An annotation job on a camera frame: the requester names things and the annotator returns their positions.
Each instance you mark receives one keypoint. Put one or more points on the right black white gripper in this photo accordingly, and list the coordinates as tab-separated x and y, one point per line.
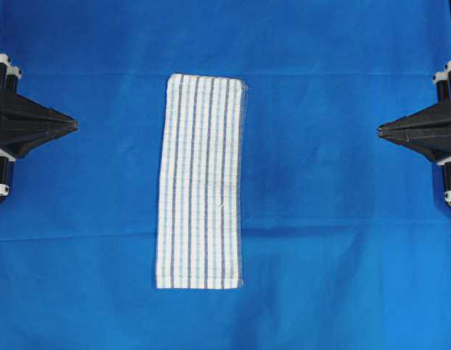
436	147

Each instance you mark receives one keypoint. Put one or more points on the blue table cloth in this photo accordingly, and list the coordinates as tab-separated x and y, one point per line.
346	241

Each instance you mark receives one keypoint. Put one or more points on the white blue striped towel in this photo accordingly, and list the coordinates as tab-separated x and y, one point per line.
199	243

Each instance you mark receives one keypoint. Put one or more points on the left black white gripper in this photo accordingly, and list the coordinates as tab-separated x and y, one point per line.
18	139

